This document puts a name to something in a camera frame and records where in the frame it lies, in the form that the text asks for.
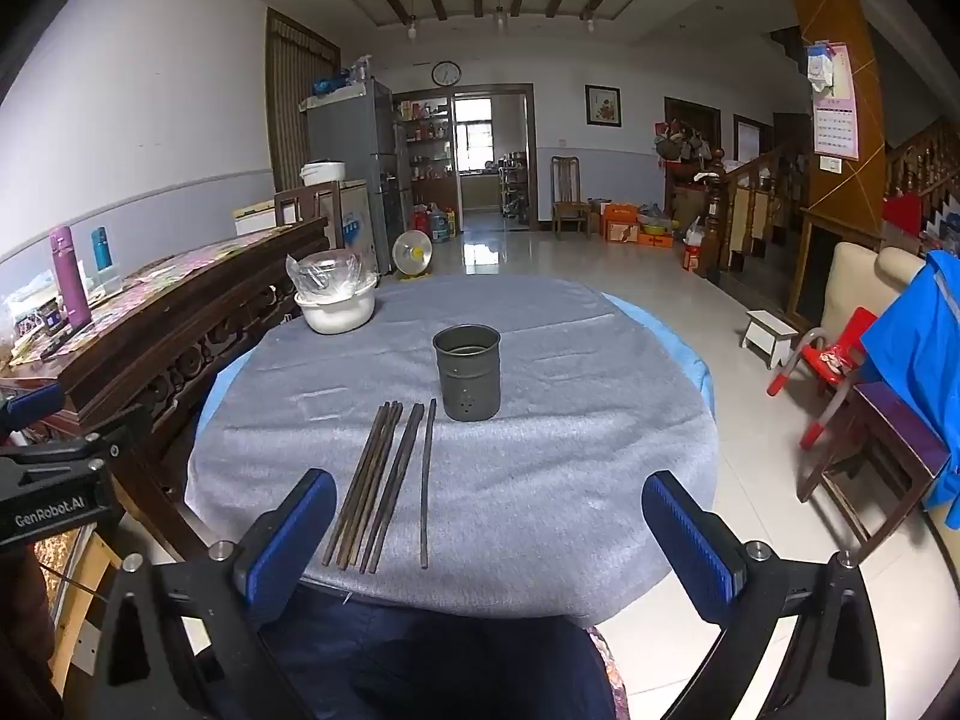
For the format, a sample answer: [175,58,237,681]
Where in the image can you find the blue table cover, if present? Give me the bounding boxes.
[196,291,715,466]

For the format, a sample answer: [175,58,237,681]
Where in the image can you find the white step stool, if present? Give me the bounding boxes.
[741,310,800,370]

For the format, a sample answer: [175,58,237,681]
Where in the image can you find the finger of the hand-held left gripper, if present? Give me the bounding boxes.
[0,384,153,466]

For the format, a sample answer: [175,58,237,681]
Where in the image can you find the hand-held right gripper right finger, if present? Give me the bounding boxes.
[641,471,890,720]

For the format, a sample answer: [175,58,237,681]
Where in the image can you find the pink bottle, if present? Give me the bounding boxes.
[49,226,92,329]

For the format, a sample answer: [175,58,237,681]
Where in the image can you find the framed picture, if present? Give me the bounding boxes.
[585,85,622,128]

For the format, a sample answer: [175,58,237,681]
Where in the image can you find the blue jacket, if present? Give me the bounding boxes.
[859,249,960,530]

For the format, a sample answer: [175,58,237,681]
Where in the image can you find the clear plastic wrap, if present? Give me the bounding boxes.
[285,249,361,297]

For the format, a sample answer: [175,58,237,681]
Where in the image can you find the printed sideboard cover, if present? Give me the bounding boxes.
[0,229,301,368]

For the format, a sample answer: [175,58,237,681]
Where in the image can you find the wooden chair with purple seat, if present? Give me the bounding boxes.
[796,381,953,552]

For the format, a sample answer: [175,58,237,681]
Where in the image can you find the light wooden frame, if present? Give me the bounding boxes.
[49,532,121,691]

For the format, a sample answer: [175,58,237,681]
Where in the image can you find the row of dark chopsticks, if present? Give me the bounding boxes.
[322,399,438,575]

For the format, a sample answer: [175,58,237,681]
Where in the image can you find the orange box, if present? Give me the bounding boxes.
[604,202,642,245]

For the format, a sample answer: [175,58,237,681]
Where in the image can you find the wooden display shelf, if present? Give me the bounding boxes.
[396,94,452,203]

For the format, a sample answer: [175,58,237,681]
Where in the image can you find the wall calendar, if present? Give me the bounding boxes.
[806,43,860,160]

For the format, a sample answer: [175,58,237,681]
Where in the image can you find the white bowl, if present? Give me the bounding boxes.
[295,274,377,335]

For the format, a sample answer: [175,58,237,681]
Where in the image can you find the cream sofa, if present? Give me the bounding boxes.
[821,241,927,346]

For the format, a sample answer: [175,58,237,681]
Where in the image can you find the dark metal utensil holder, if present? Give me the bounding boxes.
[433,324,502,422]

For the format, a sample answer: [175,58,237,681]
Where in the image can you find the red plastic chair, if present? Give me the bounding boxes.
[766,306,878,451]

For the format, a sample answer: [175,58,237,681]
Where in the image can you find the person's legs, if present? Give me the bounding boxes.
[255,589,623,720]

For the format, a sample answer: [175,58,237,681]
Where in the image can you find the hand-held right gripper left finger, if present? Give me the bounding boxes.
[75,469,338,720]

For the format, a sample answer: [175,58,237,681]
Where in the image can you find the grey refrigerator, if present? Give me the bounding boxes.
[304,79,413,275]

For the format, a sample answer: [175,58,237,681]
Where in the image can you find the round electric heater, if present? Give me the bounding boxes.
[393,231,436,280]

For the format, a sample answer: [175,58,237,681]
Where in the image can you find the grey tablecloth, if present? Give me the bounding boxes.
[184,274,717,616]

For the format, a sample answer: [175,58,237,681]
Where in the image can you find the brown curtain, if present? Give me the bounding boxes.
[265,9,342,192]

